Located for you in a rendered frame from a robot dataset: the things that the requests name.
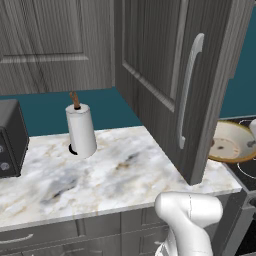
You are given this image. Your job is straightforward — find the open grey cabinet door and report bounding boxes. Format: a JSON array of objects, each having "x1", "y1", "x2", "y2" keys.
[{"x1": 114, "y1": 0, "x2": 256, "y2": 186}]

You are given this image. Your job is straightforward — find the white rounded object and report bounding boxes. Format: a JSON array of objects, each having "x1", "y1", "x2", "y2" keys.
[{"x1": 246, "y1": 118, "x2": 256, "y2": 148}]

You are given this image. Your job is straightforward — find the black toaster oven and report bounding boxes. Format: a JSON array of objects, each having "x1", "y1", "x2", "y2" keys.
[{"x1": 0, "y1": 98, "x2": 31, "y2": 179}]

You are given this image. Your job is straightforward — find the wide grey drawer front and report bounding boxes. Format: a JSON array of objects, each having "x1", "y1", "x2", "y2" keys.
[{"x1": 0, "y1": 218, "x2": 80, "y2": 256}]

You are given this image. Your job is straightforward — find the narrow grey drawer front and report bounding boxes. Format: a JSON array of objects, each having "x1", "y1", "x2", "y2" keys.
[{"x1": 81, "y1": 212, "x2": 122, "y2": 242}]

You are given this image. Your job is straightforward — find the closed grey cabinet door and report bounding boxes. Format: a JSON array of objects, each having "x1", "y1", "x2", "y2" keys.
[{"x1": 0, "y1": 0, "x2": 116, "y2": 96}]

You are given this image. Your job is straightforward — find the wooden paper towel holder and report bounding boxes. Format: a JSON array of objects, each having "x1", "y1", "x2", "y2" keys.
[{"x1": 68, "y1": 91, "x2": 82, "y2": 156}]

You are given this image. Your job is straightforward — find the grey base cabinet door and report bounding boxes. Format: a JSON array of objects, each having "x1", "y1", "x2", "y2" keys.
[{"x1": 121, "y1": 205, "x2": 170, "y2": 256}]

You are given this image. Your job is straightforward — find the silver drawer handle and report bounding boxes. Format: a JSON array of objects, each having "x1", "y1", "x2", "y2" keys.
[{"x1": 0, "y1": 233, "x2": 35, "y2": 245}]

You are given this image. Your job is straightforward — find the silver cabinet door handle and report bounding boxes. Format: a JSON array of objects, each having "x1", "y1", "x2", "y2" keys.
[{"x1": 177, "y1": 32, "x2": 205, "y2": 150}]

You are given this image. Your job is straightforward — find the white paper towel roll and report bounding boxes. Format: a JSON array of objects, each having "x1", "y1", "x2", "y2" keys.
[{"x1": 65, "y1": 103, "x2": 98, "y2": 160}]

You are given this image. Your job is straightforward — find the cream bowl with yellow rim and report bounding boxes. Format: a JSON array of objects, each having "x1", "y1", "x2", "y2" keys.
[{"x1": 208, "y1": 120, "x2": 256, "y2": 165}]

